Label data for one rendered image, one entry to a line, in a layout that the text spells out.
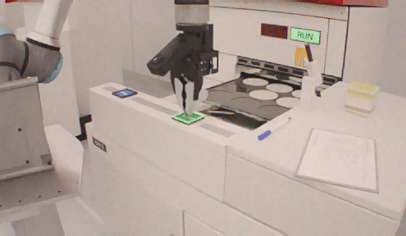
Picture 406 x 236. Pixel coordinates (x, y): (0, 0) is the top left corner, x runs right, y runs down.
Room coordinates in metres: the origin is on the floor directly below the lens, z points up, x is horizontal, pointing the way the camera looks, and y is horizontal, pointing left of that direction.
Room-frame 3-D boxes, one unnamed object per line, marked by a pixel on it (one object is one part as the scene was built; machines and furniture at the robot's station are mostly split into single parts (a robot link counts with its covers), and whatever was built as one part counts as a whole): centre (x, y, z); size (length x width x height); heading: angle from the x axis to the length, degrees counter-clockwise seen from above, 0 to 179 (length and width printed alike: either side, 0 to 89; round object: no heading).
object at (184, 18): (0.72, 0.02, 1.20); 0.08 x 0.08 x 0.05
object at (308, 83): (0.76, -0.28, 1.03); 0.06 x 0.04 x 0.13; 137
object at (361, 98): (0.75, -0.42, 1.00); 0.07 x 0.07 x 0.07; 49
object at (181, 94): (0.73, 0.03, 1.01); 0.06 x 0.03 x 0.09; 137
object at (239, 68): (1.18, -0.31, 0.89); 0.44 x 0.02 x 0.10; 47
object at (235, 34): (1.31, -0.19, 1.02); 0.82 x 0.03 x 0.40; 47
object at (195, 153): (0.79, 0.12, 0.89); 0.55 x 0.09 x 0.14; 47
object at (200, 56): (0.72, 0.02, 1.12); 0.09 x 0.08 x 0.12; 137
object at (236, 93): (1.06, -0.21, 0.90); 0.34 x 0.34 x 0.01; 47
